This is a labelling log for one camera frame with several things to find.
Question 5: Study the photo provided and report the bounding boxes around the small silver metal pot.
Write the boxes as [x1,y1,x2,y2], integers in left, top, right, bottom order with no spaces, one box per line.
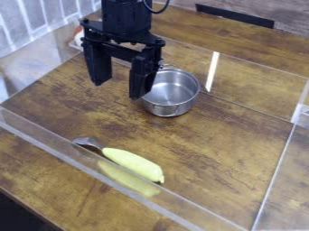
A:
[142,65,201,117]

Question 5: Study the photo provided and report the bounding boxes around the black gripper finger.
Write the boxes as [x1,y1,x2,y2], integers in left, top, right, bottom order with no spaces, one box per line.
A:
[82,41,112,86]
[130,56,159,100]

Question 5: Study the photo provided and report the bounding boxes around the green handled metal spoon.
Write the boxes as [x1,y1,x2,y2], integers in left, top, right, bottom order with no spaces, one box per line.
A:
[72,136,166,183]

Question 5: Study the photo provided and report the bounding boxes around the white red toy mushroom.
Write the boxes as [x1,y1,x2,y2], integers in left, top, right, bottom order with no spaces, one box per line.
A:
[73,25,83,46]

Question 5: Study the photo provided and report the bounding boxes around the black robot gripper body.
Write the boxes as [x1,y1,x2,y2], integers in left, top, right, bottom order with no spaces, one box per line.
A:
[80,0,166,62]

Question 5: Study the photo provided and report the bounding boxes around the black bar on table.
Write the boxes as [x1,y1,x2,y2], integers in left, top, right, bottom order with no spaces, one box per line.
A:
[195,4,275,29]

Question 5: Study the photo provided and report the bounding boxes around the black cable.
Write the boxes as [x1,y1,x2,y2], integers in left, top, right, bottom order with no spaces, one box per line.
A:
[142,0,171,14]

